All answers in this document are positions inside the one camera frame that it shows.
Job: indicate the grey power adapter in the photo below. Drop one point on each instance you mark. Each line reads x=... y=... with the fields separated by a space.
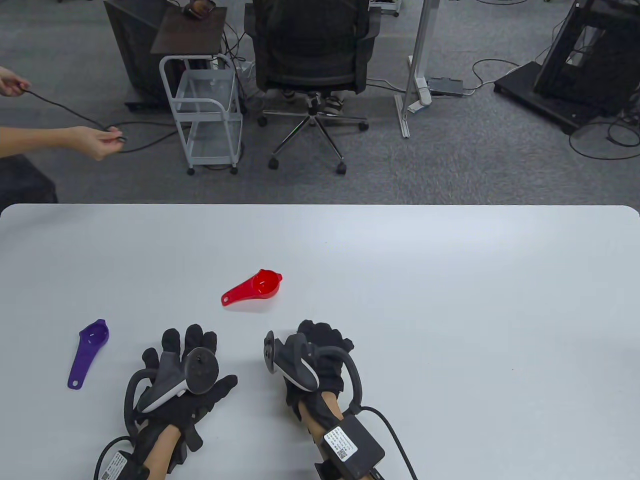
x=445 y=86

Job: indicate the person's left forearm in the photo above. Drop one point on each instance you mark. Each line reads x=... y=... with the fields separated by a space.
x=162 y=452

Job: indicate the red plastic measuring cup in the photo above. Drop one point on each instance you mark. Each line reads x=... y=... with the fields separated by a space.
x=262 y=285

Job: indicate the person's right hand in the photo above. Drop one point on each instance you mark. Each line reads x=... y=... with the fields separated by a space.
x=325 y=370

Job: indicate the purple plastic measuring cup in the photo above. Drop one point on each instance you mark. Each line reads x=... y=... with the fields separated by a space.
x=92 y=337

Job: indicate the person's right forearm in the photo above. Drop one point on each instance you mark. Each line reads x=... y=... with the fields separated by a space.
x=327 y=407

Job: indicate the black mesh office chair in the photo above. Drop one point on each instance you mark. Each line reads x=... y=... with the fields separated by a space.
x=310 y=40

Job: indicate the black left wrist sensor box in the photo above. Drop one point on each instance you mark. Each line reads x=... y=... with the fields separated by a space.
x=122 y=467

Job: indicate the black right wrist sensor box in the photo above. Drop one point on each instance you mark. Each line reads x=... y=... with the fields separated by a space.
x=355 y=447

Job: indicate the person's left hand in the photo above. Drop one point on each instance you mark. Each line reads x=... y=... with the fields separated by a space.
x=172 y=342

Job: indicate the black equipment rack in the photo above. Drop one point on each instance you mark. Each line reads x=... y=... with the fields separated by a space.
x=575 y=75

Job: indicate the white trolley base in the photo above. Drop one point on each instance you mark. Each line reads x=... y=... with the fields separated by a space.
x=385 y=6

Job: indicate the another person's forearm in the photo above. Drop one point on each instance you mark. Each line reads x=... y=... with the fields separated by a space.
x=35 y=140

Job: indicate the grey black right hand controller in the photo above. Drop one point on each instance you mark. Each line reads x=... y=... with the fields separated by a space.
x=295 y=357

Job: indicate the white metal desk leg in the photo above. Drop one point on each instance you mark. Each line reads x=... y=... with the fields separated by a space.
x=419 y=50

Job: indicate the black wrist sensor box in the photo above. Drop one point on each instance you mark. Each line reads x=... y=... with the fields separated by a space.
x=355 y=447
x=122 y=467

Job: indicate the brown side table top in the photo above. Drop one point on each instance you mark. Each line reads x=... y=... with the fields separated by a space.
x=190 y=35

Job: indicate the dark grey cabinet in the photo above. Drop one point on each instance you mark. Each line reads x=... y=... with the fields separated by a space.
x=135 y=50

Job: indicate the grey black left hand controller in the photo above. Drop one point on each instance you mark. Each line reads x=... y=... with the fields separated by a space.
x=200 y=370

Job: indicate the grey black hand controller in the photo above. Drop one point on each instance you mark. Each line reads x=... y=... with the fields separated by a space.
x=200 y=370
x=295 y=357

